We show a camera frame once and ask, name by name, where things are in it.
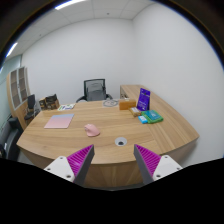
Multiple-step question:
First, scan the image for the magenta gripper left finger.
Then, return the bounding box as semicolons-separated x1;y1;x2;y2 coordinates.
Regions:
45;145;95;186

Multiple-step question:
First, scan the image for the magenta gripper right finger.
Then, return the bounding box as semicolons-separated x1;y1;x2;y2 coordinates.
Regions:
134;144;182;185

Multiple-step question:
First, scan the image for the pink blue mouse pad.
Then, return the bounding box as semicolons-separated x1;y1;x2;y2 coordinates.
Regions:
44;114;74;129

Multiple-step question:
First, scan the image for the small blue box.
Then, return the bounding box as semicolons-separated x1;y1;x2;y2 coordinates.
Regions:
138;116;148;124

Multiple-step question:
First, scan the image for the wooden office desk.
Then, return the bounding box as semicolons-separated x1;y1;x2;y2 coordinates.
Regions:
17;94;199;188

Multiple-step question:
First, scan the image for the small tan box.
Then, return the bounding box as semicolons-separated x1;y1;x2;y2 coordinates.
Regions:
129;107;141;117

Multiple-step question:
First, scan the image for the colourful leaflet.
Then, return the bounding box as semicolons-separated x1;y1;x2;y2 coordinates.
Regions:
58;104;75;111

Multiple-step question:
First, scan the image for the orange cardboard box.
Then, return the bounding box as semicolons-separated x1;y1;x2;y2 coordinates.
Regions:
119;99;136;110

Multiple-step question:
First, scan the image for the dark box on cabinet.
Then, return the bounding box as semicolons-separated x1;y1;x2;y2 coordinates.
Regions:
39;94;60;110

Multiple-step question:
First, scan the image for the round grey coaster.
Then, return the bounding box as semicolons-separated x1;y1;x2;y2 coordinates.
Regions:
102;99;118;107

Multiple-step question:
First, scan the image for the black chair at left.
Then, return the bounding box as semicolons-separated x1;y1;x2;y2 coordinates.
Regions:
0;117;23;161

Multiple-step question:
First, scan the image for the grey mesh office chair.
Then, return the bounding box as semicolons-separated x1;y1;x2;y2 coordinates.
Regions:
76;79;112;102

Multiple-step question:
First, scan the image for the black chair by shelf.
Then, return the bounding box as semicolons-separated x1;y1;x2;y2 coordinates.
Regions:
24;94;36;121

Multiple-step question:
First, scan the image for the wooden bookshelf cabinet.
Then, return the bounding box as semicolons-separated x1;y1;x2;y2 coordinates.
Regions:
6;67;30;129

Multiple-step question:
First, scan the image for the desk cable grommet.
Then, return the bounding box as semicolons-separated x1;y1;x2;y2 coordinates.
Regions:
115;137;127;147

